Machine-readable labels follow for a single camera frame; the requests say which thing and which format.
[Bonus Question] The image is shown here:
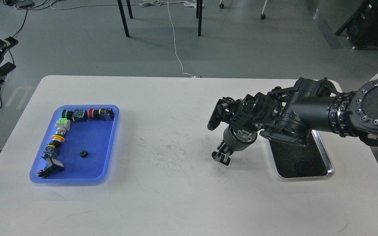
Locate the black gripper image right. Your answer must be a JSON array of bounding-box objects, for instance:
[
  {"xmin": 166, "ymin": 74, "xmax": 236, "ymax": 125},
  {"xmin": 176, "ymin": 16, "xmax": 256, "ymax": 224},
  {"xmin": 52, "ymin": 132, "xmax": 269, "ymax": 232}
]
[{"xmin": 215, "ymin": 127, "xmax": 258, "ymax": 166}]

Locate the robot arm image right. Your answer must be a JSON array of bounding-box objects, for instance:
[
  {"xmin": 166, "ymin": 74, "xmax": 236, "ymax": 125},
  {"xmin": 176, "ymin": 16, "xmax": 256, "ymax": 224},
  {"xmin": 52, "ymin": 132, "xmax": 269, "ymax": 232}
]
[{"xmin": 207, "ymin": 77, "xmax": 378, "ymax": 165}]

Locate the silver metal tray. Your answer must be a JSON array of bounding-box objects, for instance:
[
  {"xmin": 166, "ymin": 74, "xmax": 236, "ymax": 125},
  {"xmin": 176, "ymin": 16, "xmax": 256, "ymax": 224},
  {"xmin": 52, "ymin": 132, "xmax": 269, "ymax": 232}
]
[{"xmin": 268, "ymin": 130, "xmax": 335, "ymax": 181}]

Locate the blue plastic tray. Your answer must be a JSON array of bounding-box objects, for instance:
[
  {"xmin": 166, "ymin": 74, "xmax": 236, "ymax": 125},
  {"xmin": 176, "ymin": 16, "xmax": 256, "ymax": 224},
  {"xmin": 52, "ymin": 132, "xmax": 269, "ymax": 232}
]
[{"xmin": 30, "ymin": 105, "xmax": 119, "ymax": 185}]

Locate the black table leg left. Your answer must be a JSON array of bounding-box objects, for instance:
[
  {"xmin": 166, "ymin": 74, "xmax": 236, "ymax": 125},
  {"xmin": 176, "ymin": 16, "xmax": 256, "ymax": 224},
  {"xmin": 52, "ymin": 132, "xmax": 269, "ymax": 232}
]
[{"xmin": 117, "ymin": 0, "xmax": 133, "ymax": 38}]

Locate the black table leg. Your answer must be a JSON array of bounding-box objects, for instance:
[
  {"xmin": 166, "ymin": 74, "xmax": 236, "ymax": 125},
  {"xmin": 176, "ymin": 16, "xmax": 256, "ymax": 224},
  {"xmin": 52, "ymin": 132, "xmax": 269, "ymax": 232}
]
[
  {"xmin": 196, "ymin": 0, "xmax": 203, "ymax": 36},
  {"xmin": 117, "ymin": 0, "xmax": 133, "ymax": 38}
]

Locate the black table leg right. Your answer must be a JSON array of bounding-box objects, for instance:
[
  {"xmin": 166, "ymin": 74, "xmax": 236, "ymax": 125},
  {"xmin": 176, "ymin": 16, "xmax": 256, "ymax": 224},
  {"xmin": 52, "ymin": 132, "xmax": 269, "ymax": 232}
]
[{"xmin": 196, "ymin": 0, "xmax": 203, "ymax": 36}]

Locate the black cabinet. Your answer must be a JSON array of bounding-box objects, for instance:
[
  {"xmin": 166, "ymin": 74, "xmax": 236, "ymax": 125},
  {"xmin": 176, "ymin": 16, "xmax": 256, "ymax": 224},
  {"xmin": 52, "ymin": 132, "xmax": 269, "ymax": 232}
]
[{"xmin": 335, "ymin": 0, "xmax": 378, "ymax": 50}]

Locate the black floor cable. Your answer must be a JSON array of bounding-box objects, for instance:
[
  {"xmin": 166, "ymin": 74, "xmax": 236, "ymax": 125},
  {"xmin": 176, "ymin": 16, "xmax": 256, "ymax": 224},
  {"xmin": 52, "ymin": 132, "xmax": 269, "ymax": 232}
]
[{"xmin": 0, "ymin": 0, "xmax": 61, "ymax": 172}]

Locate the green push button switch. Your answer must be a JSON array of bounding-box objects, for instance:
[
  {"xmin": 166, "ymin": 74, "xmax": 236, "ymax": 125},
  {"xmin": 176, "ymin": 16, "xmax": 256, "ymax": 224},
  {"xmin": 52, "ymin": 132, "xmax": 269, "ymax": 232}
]
[{"xmin": 61, "ymin": 109, "xmax": 88, "ymax": 122}]

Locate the green white connector switch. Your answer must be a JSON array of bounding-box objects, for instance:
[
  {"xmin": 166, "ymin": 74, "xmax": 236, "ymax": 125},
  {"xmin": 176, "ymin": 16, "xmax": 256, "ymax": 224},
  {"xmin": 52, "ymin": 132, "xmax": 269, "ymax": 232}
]
[{"xmin": 55, "ymin": 118, "xmax": 71, "ymax": 136}]

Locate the yellow ring push button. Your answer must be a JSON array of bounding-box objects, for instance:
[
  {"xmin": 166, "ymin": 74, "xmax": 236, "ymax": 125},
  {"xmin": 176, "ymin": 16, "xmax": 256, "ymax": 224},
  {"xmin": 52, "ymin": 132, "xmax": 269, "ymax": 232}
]
[{"xmin": 42, "ymin": 134, "xmax": 65, "ymax": 160}]

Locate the white floor cable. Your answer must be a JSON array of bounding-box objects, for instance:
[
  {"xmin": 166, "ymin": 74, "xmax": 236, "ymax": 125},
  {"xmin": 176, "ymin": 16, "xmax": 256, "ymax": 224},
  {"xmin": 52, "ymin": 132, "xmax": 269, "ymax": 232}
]
[{"xmin": 139, "ymin": 0, "xmax": 204, "ymax": 78}]

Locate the black white switch block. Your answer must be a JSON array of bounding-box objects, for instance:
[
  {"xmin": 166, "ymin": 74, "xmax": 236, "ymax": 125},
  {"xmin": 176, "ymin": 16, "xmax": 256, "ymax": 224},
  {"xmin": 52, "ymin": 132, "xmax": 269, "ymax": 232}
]
[{"xmin": 36, "ymin": 157, "xmax": 64, "ymax": 178}]

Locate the red push button switch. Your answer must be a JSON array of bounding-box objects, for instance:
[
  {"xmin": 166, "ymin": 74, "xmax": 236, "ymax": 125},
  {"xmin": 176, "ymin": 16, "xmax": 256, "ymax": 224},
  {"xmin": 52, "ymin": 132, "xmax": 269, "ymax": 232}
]
[{"xmin": 88, "ymin": 108, "xmax": 114, "ymax": 121}]

